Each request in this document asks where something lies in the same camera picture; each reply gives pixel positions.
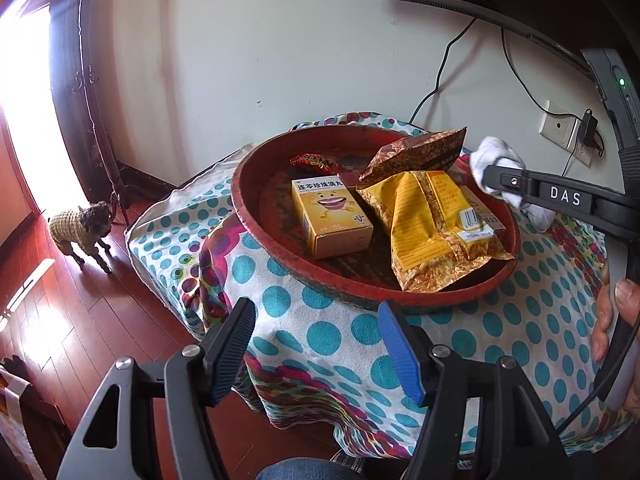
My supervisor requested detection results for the white sock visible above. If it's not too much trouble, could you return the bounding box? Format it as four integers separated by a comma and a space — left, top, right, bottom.
469, 136, 557, 233

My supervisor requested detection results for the dark wooden coat stand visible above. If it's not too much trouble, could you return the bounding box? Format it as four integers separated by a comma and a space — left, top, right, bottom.
60, 0, 131, 226

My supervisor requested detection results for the black looped cable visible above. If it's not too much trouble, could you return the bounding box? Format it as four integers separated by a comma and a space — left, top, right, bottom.
501, 27, 551, 113

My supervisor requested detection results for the dark wooden chair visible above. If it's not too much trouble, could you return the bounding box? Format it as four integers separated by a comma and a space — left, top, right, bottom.
0, 355, 71, 480

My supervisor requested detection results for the person's right hand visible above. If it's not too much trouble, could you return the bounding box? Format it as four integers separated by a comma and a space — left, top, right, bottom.
591, 265, 640, 361

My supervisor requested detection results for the white wall socket plate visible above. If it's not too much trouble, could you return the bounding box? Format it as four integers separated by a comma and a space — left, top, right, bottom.
538, 100, 583, 151
570, 130, 596, 167

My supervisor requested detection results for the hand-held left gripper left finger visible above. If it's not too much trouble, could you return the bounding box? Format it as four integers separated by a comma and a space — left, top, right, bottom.
56, 297, 257, 480

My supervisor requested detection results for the person's leg in jeans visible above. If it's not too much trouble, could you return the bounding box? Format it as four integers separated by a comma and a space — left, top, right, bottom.
257, 460, 361, 480

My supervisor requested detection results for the small dog in knit sweater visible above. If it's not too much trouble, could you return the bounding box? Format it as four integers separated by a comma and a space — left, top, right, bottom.
48, 201, 113, 275

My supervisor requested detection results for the large brown snack bag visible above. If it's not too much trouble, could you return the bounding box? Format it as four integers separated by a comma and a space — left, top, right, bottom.
356, 127, 468, 191

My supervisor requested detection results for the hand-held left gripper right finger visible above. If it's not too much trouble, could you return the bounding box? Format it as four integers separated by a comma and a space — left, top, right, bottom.
377, 300, 576, 480

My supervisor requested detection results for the black charger plug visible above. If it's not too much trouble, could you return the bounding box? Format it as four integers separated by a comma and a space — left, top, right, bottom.
577, 109, 604, 153

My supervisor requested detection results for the yellow medicine box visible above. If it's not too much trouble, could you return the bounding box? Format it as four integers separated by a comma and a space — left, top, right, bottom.
291, 176, 375, 260

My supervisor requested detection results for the black monitor cable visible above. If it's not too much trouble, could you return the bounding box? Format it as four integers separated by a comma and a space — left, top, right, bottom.
409, 16, 478, 125

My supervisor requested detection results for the polka dot tablecloth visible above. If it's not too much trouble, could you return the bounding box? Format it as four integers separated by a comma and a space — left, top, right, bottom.
124, 110, 640, 461

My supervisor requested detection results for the round red tray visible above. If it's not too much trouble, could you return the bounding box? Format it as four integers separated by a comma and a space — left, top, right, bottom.
231, 127, 522, 315

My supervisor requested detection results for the yellow snack bag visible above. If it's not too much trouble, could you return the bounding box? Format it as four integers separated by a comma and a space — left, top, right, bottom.
356, 170, 516, 293

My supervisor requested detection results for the red candy wrapper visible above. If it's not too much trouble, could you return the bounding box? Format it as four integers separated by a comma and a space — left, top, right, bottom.
289, 152, 346, 177

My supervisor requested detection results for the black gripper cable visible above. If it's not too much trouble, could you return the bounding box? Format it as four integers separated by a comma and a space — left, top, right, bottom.
555, 320, 640, 433

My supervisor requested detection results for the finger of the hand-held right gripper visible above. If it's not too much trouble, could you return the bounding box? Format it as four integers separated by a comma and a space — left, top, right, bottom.
481, 164, 543, 208

